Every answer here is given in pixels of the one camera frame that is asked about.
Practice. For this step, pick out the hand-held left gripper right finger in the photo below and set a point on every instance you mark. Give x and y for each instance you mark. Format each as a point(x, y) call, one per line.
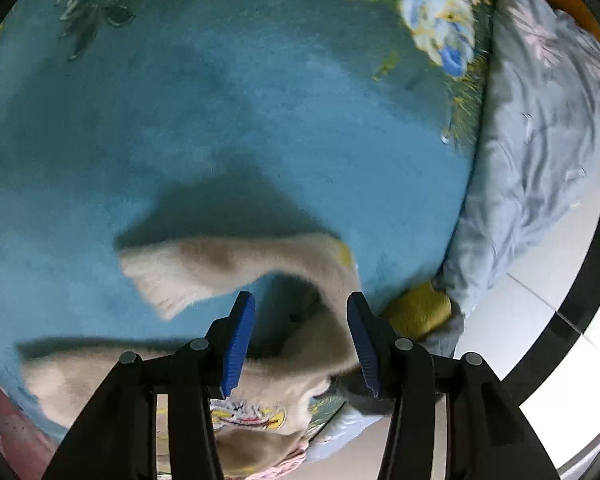
point(362, 345)

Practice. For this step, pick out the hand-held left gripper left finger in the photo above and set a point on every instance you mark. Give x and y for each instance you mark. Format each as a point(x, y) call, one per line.
point(238, 340)

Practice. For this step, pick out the beige fuzzy sweater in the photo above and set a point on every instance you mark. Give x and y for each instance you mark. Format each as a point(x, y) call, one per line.
point(260, 260)

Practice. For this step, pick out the yellow cloth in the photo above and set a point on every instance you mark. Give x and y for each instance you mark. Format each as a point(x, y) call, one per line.
point(420, 312)

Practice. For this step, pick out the blue floral blanket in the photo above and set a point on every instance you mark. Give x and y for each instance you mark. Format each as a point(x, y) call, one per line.
point(230, 135)

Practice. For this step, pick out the pink cloth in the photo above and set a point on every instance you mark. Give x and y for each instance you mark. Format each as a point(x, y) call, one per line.
point(5, 425)

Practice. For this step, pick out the grey floral quilt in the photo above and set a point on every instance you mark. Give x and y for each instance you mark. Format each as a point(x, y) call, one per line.
point(535, 125)

